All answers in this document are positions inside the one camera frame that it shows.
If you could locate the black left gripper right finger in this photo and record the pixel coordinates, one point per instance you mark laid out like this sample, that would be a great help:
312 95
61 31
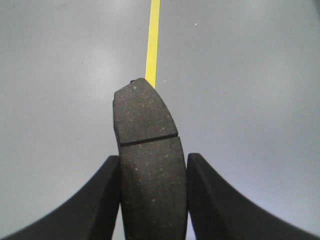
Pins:
219 212

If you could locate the dark brake pad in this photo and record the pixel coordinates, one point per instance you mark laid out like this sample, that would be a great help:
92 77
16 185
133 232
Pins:
153 171

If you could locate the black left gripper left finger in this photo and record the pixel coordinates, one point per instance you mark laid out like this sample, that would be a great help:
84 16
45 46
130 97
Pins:
90 214

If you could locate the yellow floor tape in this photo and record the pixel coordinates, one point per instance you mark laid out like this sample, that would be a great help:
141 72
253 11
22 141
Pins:
153 43

